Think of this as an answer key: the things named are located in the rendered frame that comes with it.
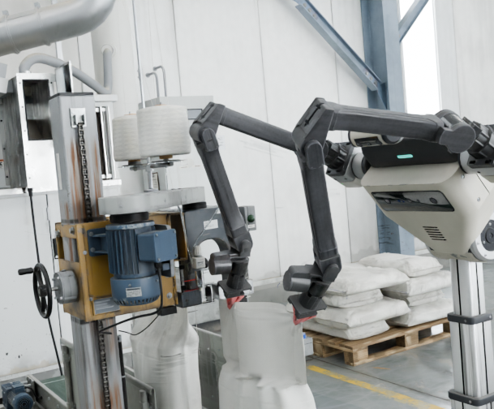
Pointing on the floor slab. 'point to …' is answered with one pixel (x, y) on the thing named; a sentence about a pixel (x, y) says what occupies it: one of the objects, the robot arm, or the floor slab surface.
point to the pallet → (358, 355)
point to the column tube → (91, 354)
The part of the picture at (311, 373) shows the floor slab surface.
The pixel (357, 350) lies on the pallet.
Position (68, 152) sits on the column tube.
